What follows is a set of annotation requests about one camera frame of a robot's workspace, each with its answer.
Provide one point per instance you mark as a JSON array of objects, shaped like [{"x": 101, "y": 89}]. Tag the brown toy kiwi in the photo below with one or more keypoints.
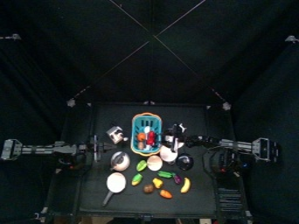
[{"x": 148, "y": 188}]

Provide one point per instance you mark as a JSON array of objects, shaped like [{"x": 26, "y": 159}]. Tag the orange toy food piece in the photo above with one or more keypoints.
[{"x": 141, "y": 136}]

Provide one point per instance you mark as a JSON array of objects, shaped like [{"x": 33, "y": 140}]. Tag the orange toy fruit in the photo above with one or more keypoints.
[{"x": 165, "y": 194}]

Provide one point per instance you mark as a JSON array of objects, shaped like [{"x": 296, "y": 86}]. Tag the purple toy eggplant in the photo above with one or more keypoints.
[{"x": 177, "y": 178}]

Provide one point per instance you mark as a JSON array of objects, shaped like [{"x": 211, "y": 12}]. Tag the yellow toy bell pepper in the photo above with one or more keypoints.
[{"x": 156, "y": 183}]

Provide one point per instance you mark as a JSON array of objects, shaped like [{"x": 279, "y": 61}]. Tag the yellow toy banana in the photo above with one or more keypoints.
[{"x": 185, "y": 185}]

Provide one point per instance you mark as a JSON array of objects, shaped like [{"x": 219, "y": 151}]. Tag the white grey toy appliance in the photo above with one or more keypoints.
[{"x": 115, "y": 134}]

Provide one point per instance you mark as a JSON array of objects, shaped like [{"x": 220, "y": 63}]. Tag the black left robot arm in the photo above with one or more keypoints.
[{"x": 38, "y": 149}]

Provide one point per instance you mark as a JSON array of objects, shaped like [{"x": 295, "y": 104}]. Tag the silver toy kettle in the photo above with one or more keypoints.
[{"x": 119, "y": 162}]

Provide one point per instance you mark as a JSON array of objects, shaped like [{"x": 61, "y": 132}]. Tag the black toy pot lid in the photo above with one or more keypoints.
[{"x": 184, "y": 162}]

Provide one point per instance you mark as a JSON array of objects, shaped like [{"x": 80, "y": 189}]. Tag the grey frame corner bracket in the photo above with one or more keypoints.
[
  {"x": 14, "y": 37},
  {"x": 291, "y": 38},
  {"x": 70, "y": 102},
  {"x": 225, "y": 105}
]

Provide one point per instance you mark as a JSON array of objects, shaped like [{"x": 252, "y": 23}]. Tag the white text label sticker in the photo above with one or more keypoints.
[{"x": 229, "y": 198}]

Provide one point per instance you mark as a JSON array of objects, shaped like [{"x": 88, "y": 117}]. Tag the teal basket orange rim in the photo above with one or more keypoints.
[{"x": 136, "y": 127}]

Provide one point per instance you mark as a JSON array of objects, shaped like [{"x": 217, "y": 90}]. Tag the beige toy food piece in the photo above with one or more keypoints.
[{"x": 140, "y": 145}]

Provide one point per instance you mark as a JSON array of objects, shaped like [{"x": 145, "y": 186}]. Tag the red toy food piece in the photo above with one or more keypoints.
[{"x": 151, "y": 138}]

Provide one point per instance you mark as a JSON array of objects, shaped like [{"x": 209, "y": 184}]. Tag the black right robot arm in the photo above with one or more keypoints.
[{"x": 233, "y": 143}]

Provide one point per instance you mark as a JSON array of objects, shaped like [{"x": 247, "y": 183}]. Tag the toy corn green husk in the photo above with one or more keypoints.
[
  {"x": 141, "y": 165},
  {"x": 136, "y": 179}
]

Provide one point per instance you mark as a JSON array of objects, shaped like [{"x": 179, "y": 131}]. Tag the pale pink toy bowl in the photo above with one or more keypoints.
[{"x": 153, "y": 162}]

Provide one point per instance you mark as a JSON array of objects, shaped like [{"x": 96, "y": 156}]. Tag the white toy bowl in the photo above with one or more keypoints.
[{"x": 168, "y": 154}]

